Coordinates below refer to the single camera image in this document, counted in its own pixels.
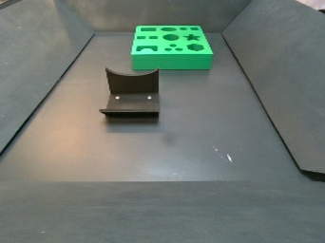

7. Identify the black L-shaped holder stand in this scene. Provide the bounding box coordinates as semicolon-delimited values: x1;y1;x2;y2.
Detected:
99;68;160;116

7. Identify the green shape sorter block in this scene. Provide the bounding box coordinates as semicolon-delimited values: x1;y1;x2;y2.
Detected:
131;26;212;70

